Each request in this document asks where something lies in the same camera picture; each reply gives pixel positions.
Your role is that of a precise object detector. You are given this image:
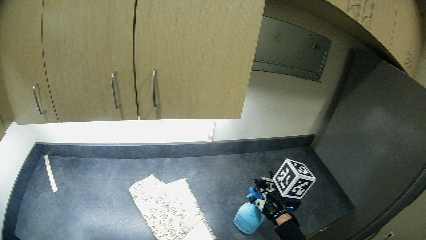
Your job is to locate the narrow wooden cabinet door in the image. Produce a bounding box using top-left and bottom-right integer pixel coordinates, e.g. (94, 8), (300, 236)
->
(0, 0), (59, 126)

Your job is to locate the black counter backsplash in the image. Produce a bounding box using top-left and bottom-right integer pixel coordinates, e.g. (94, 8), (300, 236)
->
(33, 133), (316, 160)

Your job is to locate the dark grey refrigerator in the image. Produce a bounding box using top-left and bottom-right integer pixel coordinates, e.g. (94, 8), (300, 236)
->
(308, 49), (426, 240)

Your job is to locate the grey wall panel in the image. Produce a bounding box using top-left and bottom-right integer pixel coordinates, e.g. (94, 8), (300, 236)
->
(250, 14), (334, 83)

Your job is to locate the blue spray bottle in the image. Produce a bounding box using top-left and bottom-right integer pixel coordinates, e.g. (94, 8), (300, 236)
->
(232, 185), (268, 236)

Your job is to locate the white speckled paper towel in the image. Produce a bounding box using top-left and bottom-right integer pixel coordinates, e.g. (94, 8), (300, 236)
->
(127, 174), (198, 240)
(163, 178), (218, 240)

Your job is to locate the metal cabinet handle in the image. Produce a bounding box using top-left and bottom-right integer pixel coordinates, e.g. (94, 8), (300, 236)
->
(30, 82), (47, 116)
(149, 68), (161, 111)
(109, 70), (123, 112)

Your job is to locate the wooden cabinet above refrigerator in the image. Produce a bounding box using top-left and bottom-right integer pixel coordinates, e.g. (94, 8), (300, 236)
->
(326, 0), (423, 80)

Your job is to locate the wide wooden cabinet door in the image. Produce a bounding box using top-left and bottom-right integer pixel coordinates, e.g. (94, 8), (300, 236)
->
(131, 0), (266, 121)

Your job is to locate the white flat strip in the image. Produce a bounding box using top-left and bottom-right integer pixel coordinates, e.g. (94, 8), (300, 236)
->
(42, 154), (59, 194)

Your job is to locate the white cube with black markers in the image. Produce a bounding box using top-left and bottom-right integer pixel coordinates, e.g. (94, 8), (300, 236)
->
(271, 158), (318, 201)

